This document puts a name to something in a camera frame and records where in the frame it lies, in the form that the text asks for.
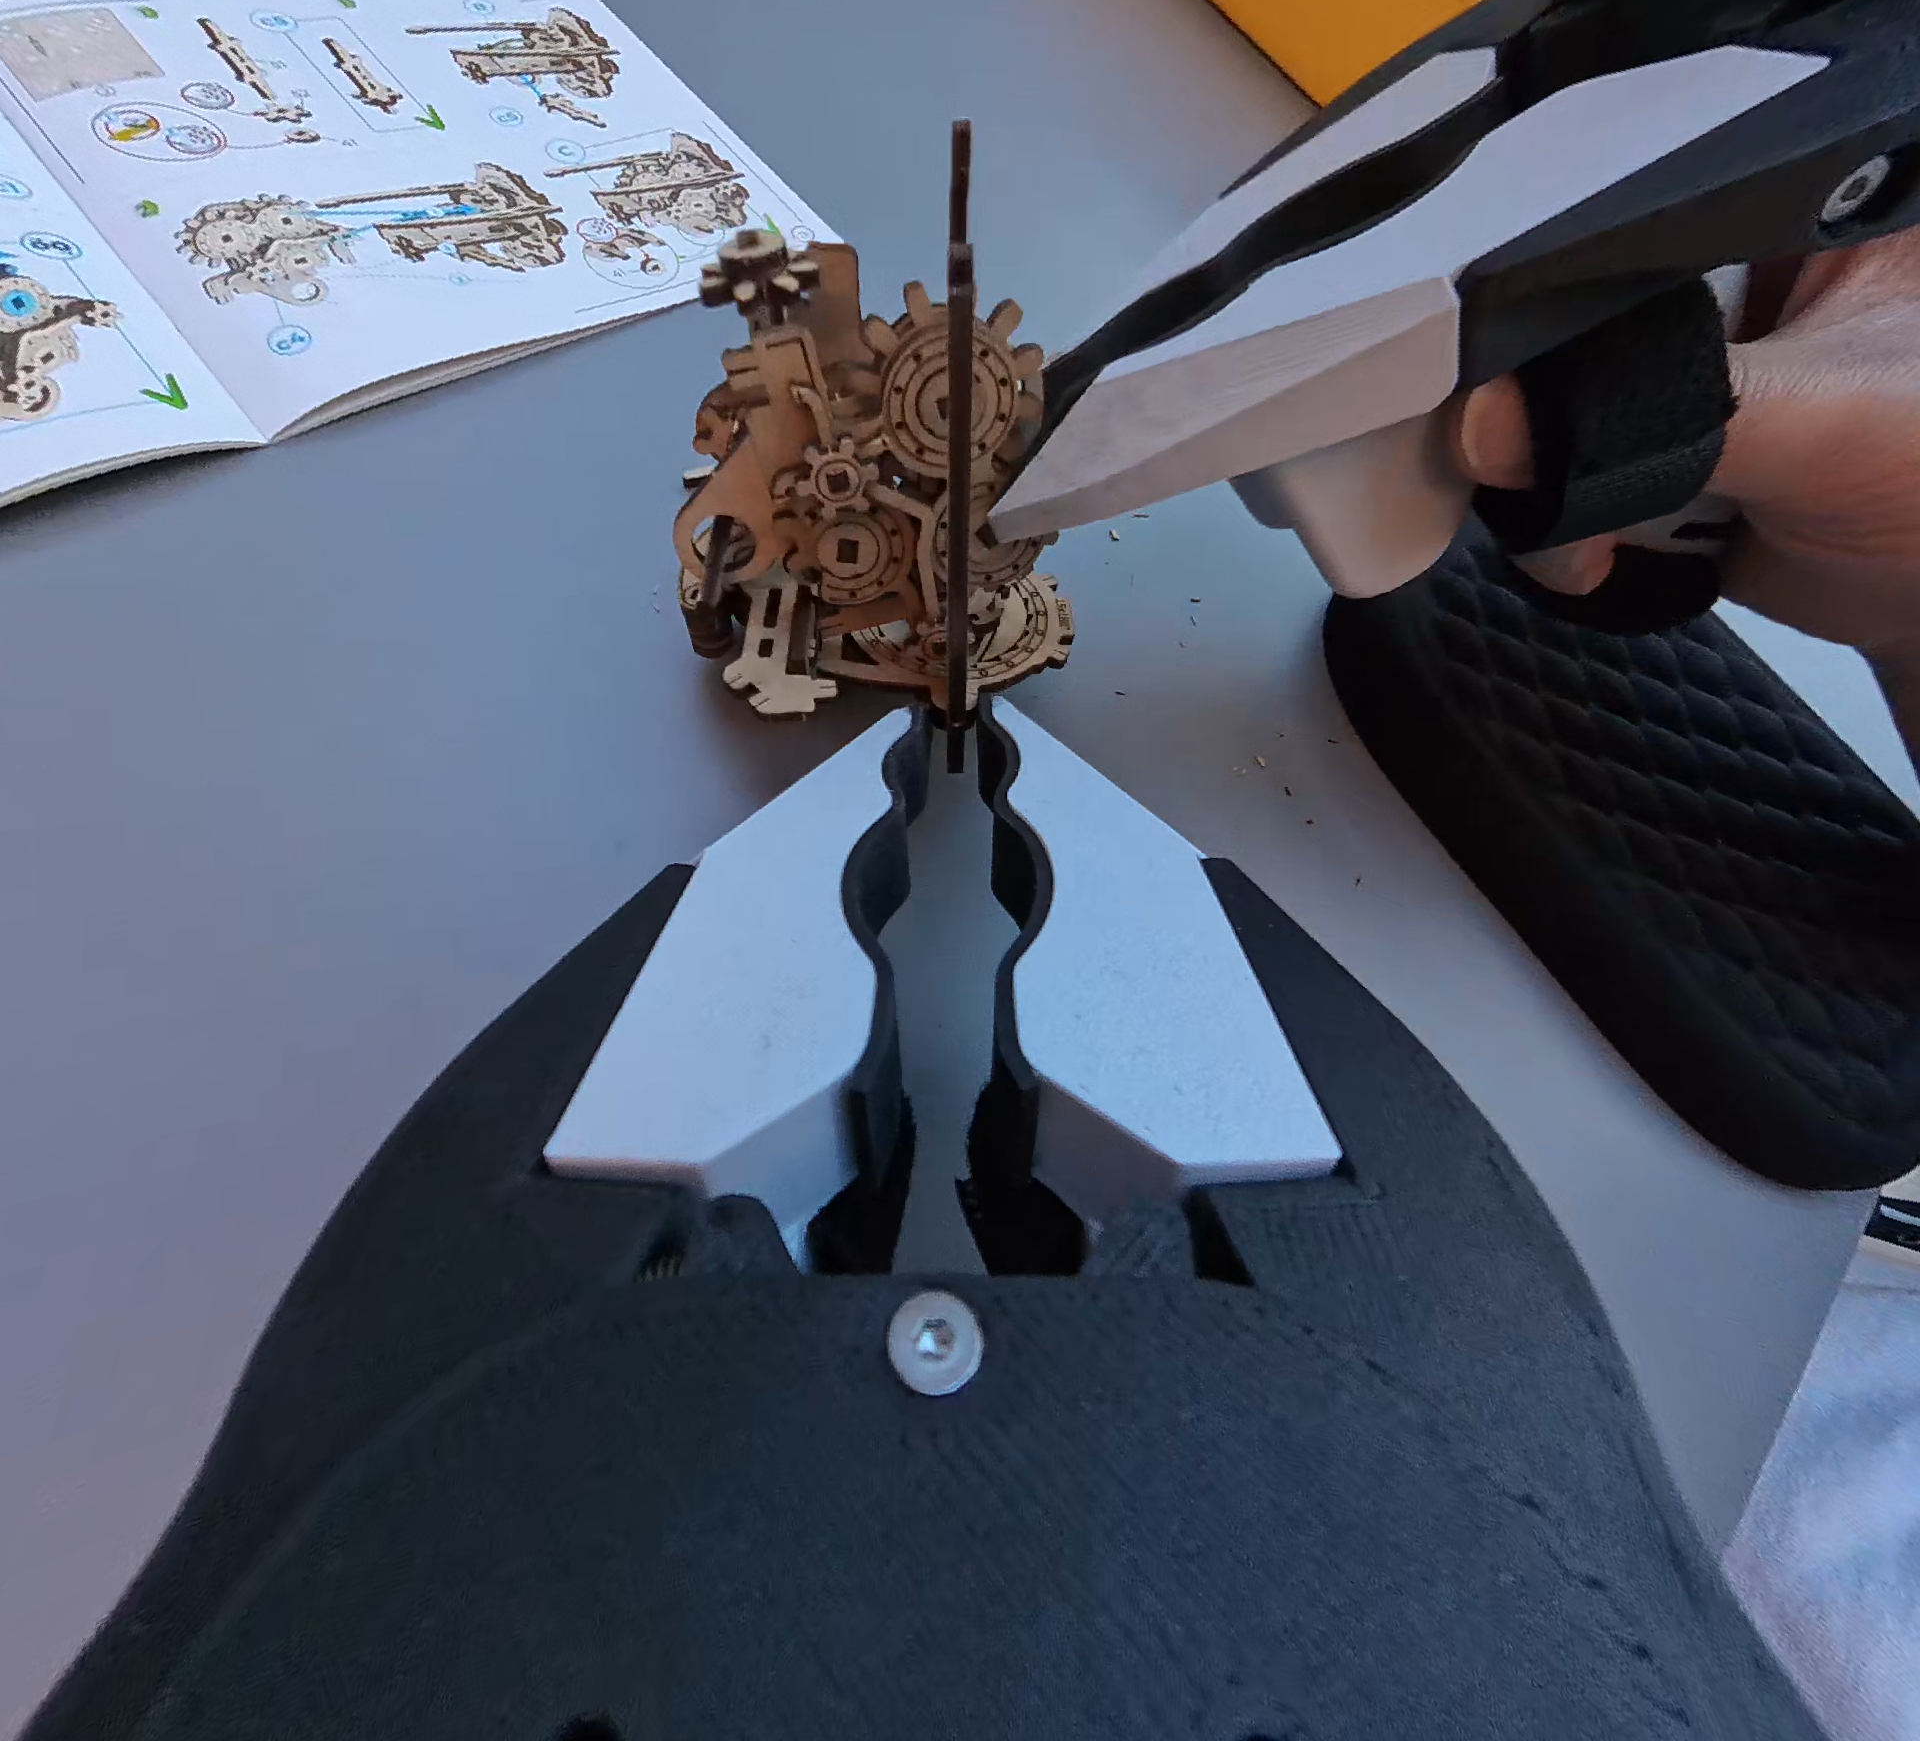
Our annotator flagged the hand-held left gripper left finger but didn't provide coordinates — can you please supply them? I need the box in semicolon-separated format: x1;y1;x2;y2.
544;706;935;1276

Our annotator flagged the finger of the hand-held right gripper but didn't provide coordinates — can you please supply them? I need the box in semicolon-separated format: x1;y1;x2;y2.
1040;45;1517;427
984;45;1839;601

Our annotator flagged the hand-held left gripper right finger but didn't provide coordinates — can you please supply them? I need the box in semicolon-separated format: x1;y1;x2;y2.
959;701;1346;1278

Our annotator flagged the thin tapered wooden strip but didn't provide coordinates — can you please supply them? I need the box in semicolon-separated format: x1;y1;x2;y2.
940;116;980;779

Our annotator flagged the wooden mechanical model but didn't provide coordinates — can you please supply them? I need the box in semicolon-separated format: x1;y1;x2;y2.
680;236;1082;726

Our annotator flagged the person's right hand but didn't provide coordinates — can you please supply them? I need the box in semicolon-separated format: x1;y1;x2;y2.
1453;222;1920;666

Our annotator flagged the black quilted pad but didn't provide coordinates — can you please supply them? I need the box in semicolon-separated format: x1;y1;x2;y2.
1320;524;1920;1195

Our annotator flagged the white instruction booklet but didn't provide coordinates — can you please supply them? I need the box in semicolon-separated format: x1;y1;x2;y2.
0;0;845;514

